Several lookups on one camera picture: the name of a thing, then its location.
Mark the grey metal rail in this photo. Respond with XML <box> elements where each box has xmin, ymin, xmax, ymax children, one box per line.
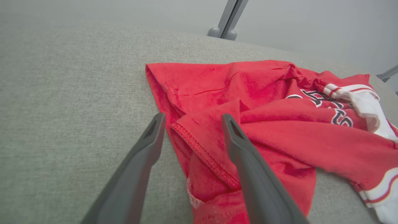
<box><xmin>376</xmin><ymin>65</ymin><xmax>398</xmax><ymax>83</ymax></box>

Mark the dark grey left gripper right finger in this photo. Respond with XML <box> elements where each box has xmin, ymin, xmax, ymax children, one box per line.
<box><xmin>221</xmin><ymin>114</ymin><xmax>310</xmax><ymax>224</ymax></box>

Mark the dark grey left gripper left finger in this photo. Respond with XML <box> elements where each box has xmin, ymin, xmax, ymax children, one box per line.
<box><xmin>80</xmin><ymin>113</ymin><xmax>166</xmax><ymax>224</ymax></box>

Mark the red jersey with black lettering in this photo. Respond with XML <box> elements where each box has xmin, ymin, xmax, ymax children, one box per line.
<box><xmin>145</xmin><ymin>60</ymin><xmax>398</xmax><ymax>224</ymax></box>

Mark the grey partition post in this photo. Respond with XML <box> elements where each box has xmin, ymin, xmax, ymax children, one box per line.
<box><xmin>218</xmin><ymin>0</ymin><xmax>249</xmax><ymax>39</ymax></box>

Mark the grey fabric upholstered platform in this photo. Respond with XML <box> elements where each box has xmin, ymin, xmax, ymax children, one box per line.
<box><xmin>0</xmin><ymin>19</ymin><xmax>398</xmax><ymax>224</ymax></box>

